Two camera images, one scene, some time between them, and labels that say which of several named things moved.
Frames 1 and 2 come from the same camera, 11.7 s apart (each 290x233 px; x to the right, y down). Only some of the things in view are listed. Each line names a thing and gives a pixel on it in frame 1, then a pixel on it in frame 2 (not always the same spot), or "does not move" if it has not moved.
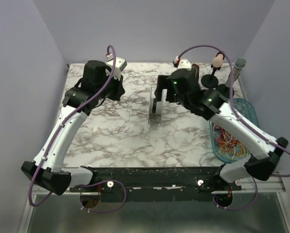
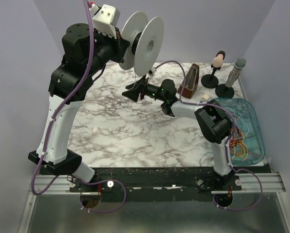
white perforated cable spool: x=156 y=118 → x=145 y=36
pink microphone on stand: x=209 y=81 does not move
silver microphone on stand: x=240 y=64 does not move
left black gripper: x=119 y=88 → x=121 y=46
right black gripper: x=161 y=85 → x=140 y=90
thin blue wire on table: x=202 y=155 does not move
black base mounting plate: x=156 y=184 does not move
